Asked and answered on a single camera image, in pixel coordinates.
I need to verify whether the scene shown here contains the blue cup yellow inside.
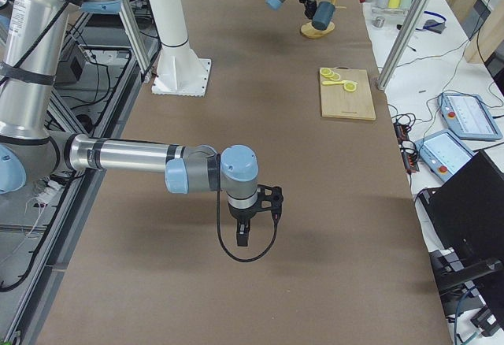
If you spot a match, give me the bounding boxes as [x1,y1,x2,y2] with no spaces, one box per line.
[312,2,335,31]

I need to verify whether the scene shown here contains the wooden cup rack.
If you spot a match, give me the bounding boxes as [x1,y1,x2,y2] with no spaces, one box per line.
[300,0,346,39]

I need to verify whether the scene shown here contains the small metal cup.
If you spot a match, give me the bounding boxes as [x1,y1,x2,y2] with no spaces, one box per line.
[372,17,385,28]

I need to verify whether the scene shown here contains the light green cup on tray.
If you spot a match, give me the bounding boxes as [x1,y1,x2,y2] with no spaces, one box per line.
[399,0,413,10]

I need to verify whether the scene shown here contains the yellow plastic knife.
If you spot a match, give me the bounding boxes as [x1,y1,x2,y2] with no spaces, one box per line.
[321,80,348,86]

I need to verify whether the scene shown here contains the lemon slice single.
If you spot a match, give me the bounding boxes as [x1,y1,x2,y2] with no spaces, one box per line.
[343,80,358,92]

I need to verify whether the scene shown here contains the bamboo cutting board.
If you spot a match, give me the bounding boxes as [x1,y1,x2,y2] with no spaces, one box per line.
[319,67,376,121]

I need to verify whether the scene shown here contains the black power strip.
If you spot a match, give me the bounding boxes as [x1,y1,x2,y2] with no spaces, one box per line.
[393,121,419,174]

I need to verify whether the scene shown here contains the blue teach pendant far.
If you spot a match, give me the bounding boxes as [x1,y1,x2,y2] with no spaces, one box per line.
[439,93,502,141]

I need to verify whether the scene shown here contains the blue teach pendant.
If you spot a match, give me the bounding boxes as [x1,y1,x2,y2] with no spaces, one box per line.
[439,93,502,141]
[415,129,475,182]

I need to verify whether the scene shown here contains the blue teach pendant near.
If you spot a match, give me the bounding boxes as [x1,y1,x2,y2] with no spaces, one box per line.
[415,129,475,182]

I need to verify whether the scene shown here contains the black monitor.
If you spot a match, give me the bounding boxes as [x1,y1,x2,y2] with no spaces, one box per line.
[418,150,503,266]

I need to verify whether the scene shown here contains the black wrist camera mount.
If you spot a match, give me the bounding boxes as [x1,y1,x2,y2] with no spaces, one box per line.
[252,184,284,219]

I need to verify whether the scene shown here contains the black camera cable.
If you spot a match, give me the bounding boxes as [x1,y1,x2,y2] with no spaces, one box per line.
[215,187,282,263]

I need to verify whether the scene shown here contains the aluminium frame post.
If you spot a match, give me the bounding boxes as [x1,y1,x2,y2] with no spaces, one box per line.
[376,0,430,91]

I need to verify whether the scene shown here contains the white pedestal column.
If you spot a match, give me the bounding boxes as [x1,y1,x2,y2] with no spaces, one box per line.
[149,0,211,97]

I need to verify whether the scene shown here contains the black box under frame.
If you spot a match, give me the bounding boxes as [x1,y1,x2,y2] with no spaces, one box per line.
[55,49,86,84]

